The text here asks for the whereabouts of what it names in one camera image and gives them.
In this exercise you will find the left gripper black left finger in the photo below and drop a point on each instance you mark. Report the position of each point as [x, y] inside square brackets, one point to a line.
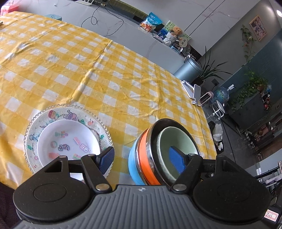
[92, 167]

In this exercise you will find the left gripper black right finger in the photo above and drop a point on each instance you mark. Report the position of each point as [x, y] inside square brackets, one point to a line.
[191, 166]

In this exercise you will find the green ceramic bowl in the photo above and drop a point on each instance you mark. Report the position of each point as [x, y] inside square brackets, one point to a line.
[178, 145]

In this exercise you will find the blue steel bowl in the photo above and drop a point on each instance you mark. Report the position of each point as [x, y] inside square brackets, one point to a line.
[132, 165]

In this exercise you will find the orange steel bowl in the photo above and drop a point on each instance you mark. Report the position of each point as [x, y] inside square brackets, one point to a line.
[154, 171]

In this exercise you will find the white cartoon plate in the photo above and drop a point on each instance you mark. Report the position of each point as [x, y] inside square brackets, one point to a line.
[66, 138]

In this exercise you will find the patterned glass plate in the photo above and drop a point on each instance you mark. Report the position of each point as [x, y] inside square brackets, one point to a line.
[56, 113]

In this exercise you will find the white round stool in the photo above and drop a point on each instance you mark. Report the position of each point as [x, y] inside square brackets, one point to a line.
[218, 110]

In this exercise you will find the pink space heater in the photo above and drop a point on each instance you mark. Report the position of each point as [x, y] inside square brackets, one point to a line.
[207, 96]

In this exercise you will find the white tablet stand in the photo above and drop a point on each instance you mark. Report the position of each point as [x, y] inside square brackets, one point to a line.
[193, 92]

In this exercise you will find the water jug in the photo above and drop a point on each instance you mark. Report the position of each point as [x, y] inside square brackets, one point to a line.
[222, 94]

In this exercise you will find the grey metal trash can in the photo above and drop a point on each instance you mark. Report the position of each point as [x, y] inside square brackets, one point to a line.
[189, 71]

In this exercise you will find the potted long-leaf plant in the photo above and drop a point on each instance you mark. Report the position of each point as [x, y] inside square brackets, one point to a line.
[209, 69]

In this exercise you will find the climbing green plant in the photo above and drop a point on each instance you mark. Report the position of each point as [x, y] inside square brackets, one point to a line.
[255, 83]

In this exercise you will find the yellow checkered tablecloth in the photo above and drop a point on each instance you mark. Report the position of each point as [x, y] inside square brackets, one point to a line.
[46, 62]

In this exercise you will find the teddy bear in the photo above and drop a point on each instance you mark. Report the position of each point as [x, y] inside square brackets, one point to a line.
[176, 31]

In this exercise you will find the white tv console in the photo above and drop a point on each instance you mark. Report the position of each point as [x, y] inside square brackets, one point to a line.
[111, 25]

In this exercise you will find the blue snack bag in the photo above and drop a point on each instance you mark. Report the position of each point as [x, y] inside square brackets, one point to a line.
[151, 22]

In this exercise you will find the small teal stool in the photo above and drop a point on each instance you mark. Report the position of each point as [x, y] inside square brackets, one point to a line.
[55, 17]

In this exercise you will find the white router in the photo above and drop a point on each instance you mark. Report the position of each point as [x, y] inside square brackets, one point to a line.
[85, 2]

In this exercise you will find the pink box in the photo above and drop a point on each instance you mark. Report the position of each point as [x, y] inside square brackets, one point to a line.
[8, 7]

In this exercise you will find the framed wall picture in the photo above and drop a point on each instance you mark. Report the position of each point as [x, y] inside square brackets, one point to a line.
[258, 28]

